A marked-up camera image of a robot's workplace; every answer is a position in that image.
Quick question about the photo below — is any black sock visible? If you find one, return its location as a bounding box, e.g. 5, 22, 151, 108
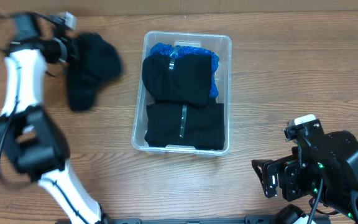
142, 54, 212, 106
67, 32, 122, 112

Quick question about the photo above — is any black cloth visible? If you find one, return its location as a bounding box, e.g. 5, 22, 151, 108
144, 101, 225, 150

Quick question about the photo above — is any blue sparkly garment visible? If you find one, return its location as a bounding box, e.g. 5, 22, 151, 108
150, 42, 219, 98

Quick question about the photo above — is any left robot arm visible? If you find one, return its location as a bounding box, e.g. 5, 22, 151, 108
0, 12, 112, 223

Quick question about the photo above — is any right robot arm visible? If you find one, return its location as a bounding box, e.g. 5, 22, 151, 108
252, 114, 358, 223

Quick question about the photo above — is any clear plastic storage bin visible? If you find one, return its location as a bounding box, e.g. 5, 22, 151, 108
131, 30, 232, 158

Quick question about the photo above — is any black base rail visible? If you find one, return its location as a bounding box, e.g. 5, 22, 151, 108
54, 214, 331, 224

